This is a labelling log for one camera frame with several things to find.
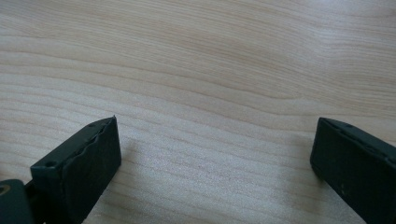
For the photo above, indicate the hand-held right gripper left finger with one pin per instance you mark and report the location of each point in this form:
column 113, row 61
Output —
column 81, row 170

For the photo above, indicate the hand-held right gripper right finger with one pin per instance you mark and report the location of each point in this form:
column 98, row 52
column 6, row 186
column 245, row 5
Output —
column 354, row 168

